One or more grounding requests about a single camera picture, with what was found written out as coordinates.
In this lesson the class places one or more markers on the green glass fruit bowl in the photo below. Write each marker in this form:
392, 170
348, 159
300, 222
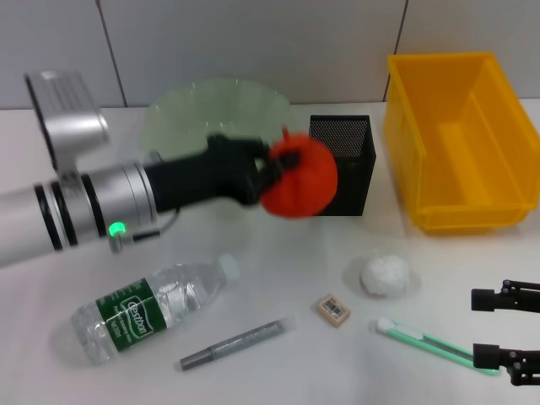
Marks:
219, 105

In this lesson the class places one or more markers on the red tomato-shaped object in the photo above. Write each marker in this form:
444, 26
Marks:
304, 190

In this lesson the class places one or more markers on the beige eraser with barcode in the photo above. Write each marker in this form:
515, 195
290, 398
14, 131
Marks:
333, 310

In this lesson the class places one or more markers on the white paper ball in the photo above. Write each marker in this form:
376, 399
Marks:
386, 276

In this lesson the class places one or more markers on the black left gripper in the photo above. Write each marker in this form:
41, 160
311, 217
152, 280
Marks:
202, 177

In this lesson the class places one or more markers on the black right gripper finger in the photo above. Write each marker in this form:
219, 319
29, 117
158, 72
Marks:
519, 363
514, 297

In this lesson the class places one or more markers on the mint green utility knife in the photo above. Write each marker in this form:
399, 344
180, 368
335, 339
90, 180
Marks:
405, 334

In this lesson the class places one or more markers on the yellow plastic bin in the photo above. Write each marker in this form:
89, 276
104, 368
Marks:
464, 139

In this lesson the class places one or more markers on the clear water bottle green label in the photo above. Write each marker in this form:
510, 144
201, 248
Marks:
181, 291

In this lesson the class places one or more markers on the grey marker pen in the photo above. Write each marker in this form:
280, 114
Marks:
236, 341

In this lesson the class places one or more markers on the black mesh pen holder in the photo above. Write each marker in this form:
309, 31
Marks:
354, 190

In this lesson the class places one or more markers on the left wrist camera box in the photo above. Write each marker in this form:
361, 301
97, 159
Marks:
71, 118

